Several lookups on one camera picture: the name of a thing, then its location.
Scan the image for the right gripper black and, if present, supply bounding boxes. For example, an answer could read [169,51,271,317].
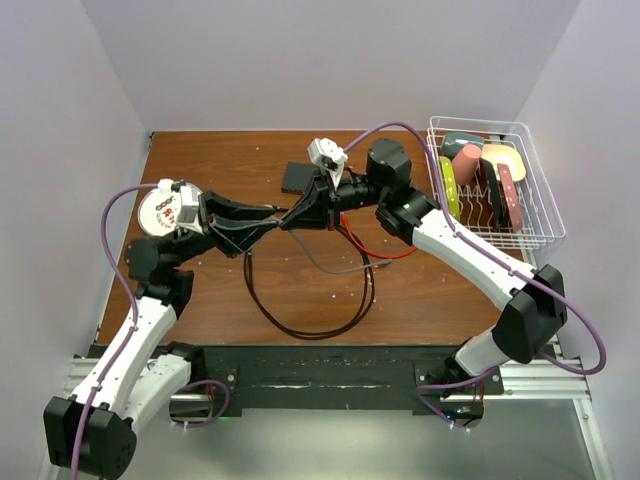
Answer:
[281,164,388,231]

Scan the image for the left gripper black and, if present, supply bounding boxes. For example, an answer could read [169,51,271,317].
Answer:
[167,190,279,266]

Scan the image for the grey ethernet cable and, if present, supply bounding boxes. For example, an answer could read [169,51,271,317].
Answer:
[284,227,394,275]

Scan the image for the red ethernet cable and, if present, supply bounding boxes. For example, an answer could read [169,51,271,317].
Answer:
[339,213,417,260]

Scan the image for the black network switch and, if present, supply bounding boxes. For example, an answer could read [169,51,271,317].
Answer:
[281,162,318,195]

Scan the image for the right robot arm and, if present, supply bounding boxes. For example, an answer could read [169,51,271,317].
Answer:
[281,138,567,393]

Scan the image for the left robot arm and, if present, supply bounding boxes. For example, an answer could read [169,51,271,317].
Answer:
[43,179,279,479]

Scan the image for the white patterned plate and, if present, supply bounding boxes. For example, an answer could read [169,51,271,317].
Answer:
[137,179,202,236]

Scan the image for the yellow-green plate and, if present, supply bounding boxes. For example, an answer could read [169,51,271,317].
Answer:
[439,156,460,221]

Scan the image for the dark teal bowl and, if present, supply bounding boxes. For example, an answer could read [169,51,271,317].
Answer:
[440,132,485,159]

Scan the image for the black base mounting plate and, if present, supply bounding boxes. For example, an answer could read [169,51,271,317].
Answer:
[167,343,505,432]

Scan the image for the pink cup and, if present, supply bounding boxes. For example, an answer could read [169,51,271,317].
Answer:
[452,144,482,186]

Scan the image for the red dotted plate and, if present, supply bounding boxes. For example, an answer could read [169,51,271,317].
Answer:
[497,163,524,233]

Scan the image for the cream square plate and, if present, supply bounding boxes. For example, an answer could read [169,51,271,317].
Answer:
[482,143,527,182]

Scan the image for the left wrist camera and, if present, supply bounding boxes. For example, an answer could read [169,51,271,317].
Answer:
[157,179,204,234]

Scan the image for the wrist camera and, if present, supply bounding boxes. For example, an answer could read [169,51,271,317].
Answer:
[307,138,348,189]
[157,179,204,234]

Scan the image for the black cable inner loop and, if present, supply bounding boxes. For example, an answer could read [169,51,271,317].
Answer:
[247,247,374,337]

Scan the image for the black cable loop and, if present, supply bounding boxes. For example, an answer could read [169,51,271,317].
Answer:
[247,247,374,337]
[243,244,377,343]

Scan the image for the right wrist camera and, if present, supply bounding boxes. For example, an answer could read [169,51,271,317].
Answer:
[307,138,348,189]

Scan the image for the black cable outer loop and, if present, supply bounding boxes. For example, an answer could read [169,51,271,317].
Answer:
[243,244,377,343]

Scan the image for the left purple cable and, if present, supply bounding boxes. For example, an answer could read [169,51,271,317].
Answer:
[67,182,231,480]

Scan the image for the purple cable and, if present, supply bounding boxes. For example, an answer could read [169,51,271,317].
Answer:
[67,182,231,480]
[343,120,609,431]

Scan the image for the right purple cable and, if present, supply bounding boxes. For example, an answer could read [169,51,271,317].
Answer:
[343,120,609,431]

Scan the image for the white wire dish rack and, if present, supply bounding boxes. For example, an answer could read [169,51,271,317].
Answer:
[427,116,566,251]

